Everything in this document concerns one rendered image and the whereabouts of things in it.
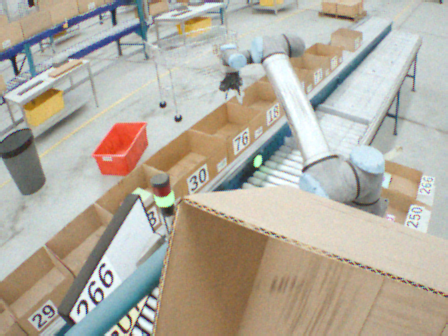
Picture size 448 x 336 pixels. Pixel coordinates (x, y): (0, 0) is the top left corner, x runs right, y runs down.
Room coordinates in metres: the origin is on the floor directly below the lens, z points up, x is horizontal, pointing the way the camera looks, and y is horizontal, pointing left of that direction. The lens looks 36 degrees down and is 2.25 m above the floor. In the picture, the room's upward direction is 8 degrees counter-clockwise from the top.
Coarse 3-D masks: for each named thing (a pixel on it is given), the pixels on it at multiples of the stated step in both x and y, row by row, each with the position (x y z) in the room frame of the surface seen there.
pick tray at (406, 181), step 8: (392, 168) 1.73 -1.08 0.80; (400, 168) 1.69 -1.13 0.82; (408, 168) 1.66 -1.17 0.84; (392, 176) 1.70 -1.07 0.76; (400, 176) 1.69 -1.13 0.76; (408, 176) 1.65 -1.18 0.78; (416, 176) 1.61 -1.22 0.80; (392, 184) 1.62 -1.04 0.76; (400, 184) 1.61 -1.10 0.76; (408, 184) 1.59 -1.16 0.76; (416, 184) 1.58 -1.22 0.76; (392, 192) 1.47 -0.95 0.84; (400, 192) 1.54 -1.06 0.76; (408, 192) 1.52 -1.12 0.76; (416, 192) 1.50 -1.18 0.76
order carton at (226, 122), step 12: (216, 108) 2.31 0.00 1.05; (228, 108) 2.38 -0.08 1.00; (240, 108) 2.31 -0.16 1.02; (252, 108) 2.25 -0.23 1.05; (204, 120) 2.21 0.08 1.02; (216, 120) 2.30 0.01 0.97; (228, 120) 2.38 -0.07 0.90; (240, 120) 2.32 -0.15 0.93; (252, 120) 2.10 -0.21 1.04; (204, 132) 2.19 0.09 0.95; (216, 132) 2.27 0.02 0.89; (228, 132) 2.25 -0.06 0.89; (240, 132) 2.00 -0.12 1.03; (252, 132) 2.09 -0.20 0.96; (264, 132) 2.19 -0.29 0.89; (228, 144) 1.91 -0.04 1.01; (228, 156) 1.91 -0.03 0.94
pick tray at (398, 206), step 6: (384, 192) 1.48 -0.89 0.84; (390, 198) 1.45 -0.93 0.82; (396, 198) 1.42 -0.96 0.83; (402, 198) 1.40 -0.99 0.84; (390, 204) 1.44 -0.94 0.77; (396, 204) 1.42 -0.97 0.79; (402, 204) 1.39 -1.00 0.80; (408, 204) 1.36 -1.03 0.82; (390, 210) 1.41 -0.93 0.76; (396, 210) 1.39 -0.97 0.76; (402, 210) 1.38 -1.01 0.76; (408, 210) 1.36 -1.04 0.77; (384, 216) 1.37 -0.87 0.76; (396, 216) 1.35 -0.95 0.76; (402, 216) 1.34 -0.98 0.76; (396, 222) 1.30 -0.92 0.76; (402, 222) 1.29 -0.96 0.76
